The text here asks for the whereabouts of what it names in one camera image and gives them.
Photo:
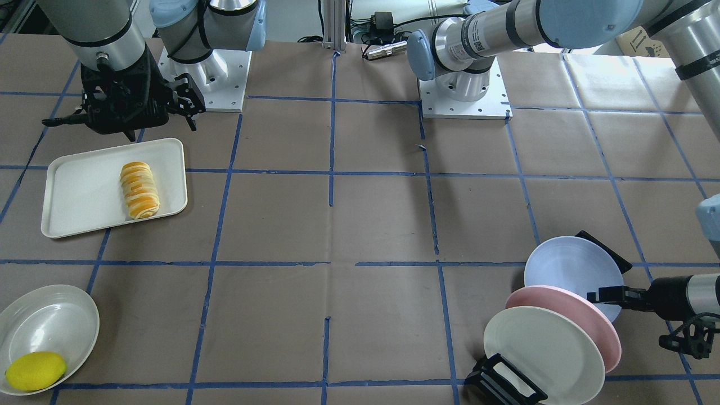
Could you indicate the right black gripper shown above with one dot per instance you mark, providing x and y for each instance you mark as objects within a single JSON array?
[{"x": 185, "y": 97}]

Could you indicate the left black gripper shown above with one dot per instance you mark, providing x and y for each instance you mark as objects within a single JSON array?
[{"x": 667, "y": 296}]

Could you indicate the light blue plate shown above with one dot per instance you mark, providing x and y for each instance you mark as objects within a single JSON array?
[{"x": 572, "y": 263}]

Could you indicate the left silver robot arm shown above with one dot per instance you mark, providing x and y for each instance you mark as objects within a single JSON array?
[{"x": 688, "y": 29}]

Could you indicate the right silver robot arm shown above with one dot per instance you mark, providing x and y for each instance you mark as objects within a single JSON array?
[{"x": 105, "y": 37}]

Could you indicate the pink plate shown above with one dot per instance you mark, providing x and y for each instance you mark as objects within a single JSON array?
[{"x": 577, "y": 309}]

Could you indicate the striped orange bread roll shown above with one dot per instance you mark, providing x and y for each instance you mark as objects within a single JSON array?
[{"x": 141, "y": 195}]

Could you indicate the cream plate in rack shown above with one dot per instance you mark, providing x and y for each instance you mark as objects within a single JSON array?
[{"x": 550, "y": 350}]

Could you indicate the cream round plate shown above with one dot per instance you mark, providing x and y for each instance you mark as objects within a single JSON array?
[{"x": 62, "y": 319}]

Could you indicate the white rectangular tray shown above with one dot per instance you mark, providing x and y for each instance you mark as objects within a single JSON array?
[{"x": 83, "y": 191}]

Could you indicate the black dish rack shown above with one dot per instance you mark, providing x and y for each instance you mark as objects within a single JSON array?
[{"x": 499, "y": 380}]

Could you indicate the grey metal cylinder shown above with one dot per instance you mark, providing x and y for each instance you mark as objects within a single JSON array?
[{"x": 386, "y": 50}]

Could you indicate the yellow lemon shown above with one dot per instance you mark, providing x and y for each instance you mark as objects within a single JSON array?
[{"x": 36, "y": 371}]

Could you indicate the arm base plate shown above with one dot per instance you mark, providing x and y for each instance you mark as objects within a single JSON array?
[
  {"x": 222, "y": 78},
  {"x": 478, "y": 94}
]

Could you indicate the aluminium frame post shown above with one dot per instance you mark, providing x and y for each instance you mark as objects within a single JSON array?
[{"x": 334, "y": 25}]

